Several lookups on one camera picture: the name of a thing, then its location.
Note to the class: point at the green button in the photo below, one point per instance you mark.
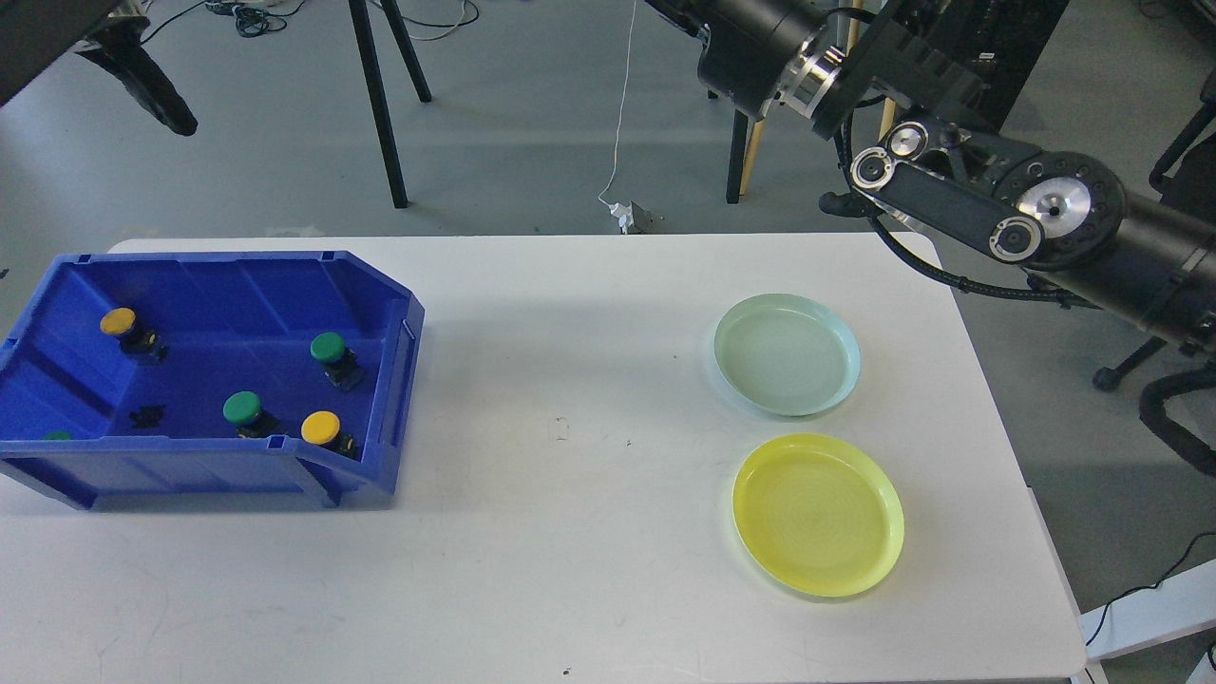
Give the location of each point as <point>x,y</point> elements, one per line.
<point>245,412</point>
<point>337,360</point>

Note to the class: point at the green button front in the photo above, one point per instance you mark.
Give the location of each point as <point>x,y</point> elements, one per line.
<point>245,412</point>

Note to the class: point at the yellow button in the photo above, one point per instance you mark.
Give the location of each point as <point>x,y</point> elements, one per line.
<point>135,339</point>
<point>323,428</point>

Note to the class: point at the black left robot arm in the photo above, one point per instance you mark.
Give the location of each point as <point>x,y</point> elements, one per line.
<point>109,34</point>

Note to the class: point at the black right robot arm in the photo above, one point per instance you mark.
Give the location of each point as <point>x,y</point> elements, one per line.
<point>914,145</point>

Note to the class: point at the light green plate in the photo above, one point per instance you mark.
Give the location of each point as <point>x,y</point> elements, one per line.
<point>788,355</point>

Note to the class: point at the yellow plate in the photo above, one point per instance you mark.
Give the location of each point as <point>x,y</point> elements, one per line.
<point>818,515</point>

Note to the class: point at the white power plug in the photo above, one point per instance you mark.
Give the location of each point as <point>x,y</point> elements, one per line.
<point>623,214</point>

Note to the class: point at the black table leg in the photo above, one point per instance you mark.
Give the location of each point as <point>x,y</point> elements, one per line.
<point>741,124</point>

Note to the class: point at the wooden leg left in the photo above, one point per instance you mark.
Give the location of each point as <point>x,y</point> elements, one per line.
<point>754,138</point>

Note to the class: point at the wooden leg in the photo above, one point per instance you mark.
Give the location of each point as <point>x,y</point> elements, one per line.
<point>889,112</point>
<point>754,138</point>

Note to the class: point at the wooden leg right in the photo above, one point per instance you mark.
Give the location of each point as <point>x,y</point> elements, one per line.
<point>889,112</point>

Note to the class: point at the blue plastic bin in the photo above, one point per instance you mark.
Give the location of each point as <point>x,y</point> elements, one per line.
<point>231,322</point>

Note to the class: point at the black tripod legs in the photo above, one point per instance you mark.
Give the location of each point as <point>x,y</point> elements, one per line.
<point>373,77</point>

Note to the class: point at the small black part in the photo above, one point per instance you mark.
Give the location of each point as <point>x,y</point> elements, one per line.
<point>146,417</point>

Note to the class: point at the black computer tower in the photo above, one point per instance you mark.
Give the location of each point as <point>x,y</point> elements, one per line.
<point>1001,44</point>

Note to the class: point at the black office chair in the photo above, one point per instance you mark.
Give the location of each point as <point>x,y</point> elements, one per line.
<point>1183,176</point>

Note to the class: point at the white frame bar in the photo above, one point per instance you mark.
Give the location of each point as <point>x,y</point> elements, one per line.
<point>1182,606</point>

